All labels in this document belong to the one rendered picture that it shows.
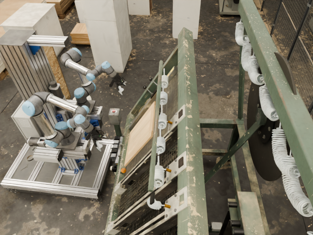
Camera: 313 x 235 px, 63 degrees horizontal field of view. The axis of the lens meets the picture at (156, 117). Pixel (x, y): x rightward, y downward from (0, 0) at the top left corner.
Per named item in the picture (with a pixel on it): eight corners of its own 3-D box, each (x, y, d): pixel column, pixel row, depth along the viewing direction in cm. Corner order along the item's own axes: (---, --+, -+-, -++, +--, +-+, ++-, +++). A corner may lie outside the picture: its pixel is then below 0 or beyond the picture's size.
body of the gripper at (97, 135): (102, 141, 208) (93, 131, 201) (94, 142, 212) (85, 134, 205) (105, 133, 213) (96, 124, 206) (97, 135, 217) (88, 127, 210)
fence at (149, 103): (132, 126, 291) (129, 125, 289) (177, 67, 229) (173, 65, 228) (132, 130, 287) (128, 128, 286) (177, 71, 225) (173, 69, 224)
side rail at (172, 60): (139, 113, 310) (131, 109, 306) (192, 43, 238) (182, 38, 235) (139, 116, 306) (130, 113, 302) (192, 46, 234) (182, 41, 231)
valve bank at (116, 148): (115, 142, 314) (112, 130, 297) (126, 143, 313) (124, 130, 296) (107, 179, 280) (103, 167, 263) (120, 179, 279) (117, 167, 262)
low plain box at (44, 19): (42, 44, 601) (26, 3, 533) (68, 44, 594) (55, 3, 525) (21, 68, 533) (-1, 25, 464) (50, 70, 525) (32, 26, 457)
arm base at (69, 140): (57, 144, 256) (54, 138, 248) (63, 133, 266) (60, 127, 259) (71, 146, 254) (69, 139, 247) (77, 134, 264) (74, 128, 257)
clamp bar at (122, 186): (122, 187, 238) (98, 179, 230) (198, 110, 161) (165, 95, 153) (120, 196, 231) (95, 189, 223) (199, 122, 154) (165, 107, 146)
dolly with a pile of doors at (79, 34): (80, 34, 627) (77, 22, 605) (100, 35, 621) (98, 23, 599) (71, 47, 585) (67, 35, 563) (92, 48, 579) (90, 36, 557)
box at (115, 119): (112, 118, 319) (109, 107, 306) (121, 118, 318) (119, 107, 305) (110, 125, 311) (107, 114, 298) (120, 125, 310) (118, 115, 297)
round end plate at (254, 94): (236, 115, 219) (260, 27, 161) (242, 115, 218) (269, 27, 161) (255, 204, 164) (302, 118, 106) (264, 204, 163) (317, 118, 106)
